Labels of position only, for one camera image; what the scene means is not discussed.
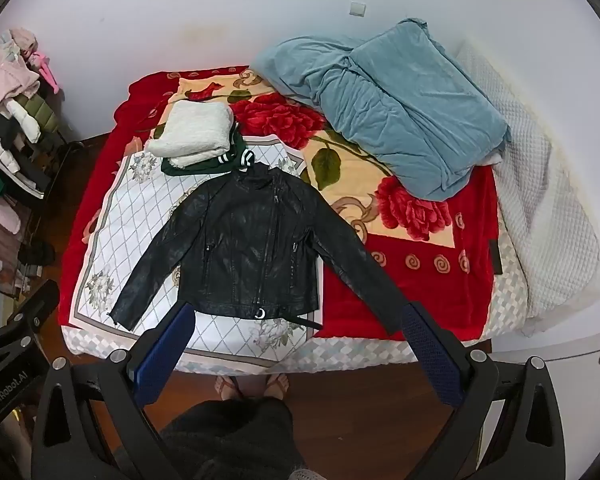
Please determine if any person's left foot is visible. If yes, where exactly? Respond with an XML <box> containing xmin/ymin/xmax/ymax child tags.
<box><xmin>214</xmin><ymin>375</ymin><xmax>242</xmax><ymax>402</ymax></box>

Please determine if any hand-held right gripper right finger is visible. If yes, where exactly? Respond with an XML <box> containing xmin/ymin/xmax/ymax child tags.
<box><xmin>400</xmin><ymin>301</ymin><xmax>566</xmax><ymax>480</ymax></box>

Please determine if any red floral blanket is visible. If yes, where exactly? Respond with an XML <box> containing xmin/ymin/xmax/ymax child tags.
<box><xmin>57</xmin><ymin>65</ymin><xmax>503</xmax><ymax>343</ymax></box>

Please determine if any white diamond-grid printed cloth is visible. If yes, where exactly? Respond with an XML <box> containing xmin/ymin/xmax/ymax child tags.
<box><xmin>70</xmin><ymin>135</ymin><xmax>326</xmax><ymax>368</ymax></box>

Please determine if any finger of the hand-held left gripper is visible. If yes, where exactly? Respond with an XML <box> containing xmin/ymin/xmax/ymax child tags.
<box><xmin>0</xmin><ymin>279</ymin><xmax>62</xmax><ymax>361</ymax></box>

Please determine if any bed with checked sheet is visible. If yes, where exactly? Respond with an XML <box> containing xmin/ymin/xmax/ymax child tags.
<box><xmin>60</xmin><ymin>232</ymin><xmax>531</xmax><ymax>376</ymax></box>

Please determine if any olive puffer jacket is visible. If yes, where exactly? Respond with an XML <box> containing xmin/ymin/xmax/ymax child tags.
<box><xmin>25</xmin><ymin>92</ymin><xmax>64</xmax><ymax>136</ymax></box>

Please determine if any white puffer jacket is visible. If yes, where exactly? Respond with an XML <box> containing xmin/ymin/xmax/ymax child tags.
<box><xmin>2</xmin><ymin>99</ymin><xmax>42</xmax><ymax>142</ymax></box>

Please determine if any blue-grey quilt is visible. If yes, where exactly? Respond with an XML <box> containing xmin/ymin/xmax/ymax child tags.
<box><xmin>250</xmin><ymin>17</ymin><xmax>512</xmax><ymax>202</ymax></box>

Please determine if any white quilted bedcover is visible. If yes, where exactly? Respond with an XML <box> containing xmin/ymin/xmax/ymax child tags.
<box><xmin>455</xmin><ymin>40</ymin><xmax>600</xmax><ymax>338</ymax></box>

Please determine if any black bag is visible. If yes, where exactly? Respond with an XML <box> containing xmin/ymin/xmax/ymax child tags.
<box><xmin>19</xmin><ymin>237</ymin><xmax>57</xmax><ymax>267</ymax></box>

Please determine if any green sweater with striped cuffs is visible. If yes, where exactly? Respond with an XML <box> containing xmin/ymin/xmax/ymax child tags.
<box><xmin>161</xmin><ymin>130</ymin><xmax>256</xmax><ymax>178</ymax></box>

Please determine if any pink clothes hanger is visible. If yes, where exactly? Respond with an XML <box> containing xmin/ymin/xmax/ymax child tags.
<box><xmin>29</xmin><ymin>50</ymin><xmax>62</xmax><ymax>94</ymax></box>

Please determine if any person's right foot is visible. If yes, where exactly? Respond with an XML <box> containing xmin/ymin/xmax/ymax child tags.
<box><xmin>264</xmin><ymin>372</ymin><xmax>292</xmax><ymax>402</ymax></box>

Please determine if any white fluffy folded sweater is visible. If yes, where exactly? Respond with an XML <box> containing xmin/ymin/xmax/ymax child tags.
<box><xmin>145</xmin><ymin>101</ymin><xmax>236</xmax><ymax>168</ymax></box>

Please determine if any person's dark skirt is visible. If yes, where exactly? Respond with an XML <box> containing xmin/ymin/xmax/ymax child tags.
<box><xmin>159</xmin><ymin>396</ymin><xmax>307</xmax><ymax>480</ymax></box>

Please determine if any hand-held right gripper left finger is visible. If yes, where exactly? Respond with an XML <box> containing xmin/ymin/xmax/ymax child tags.
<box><xmin>31</xmin><ymin>302</ymin><xmax>196</xmax><ymax>480</ymax></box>

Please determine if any pink crumpled garment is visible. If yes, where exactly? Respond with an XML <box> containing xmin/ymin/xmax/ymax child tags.
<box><xmin>0</xmin><ymin>29</ymin><xmax>42</xmax><ymax>111</ymax></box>

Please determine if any person's foot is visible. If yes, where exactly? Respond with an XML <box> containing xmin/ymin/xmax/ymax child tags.
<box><xmin>264</xmin><ymin>372</ymin><xmax>292</xmax><ymax>402</ymax></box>
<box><xmin>214</xmin><ymin>375</ymin><xmax>242</xmax><ymax>402</ymax></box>

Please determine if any black leather jacket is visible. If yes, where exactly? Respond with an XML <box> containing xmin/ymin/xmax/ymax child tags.
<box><xmin>109</xmin><ymin>162</ymin><xmax>416</xmax><ymax>337</ymax></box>

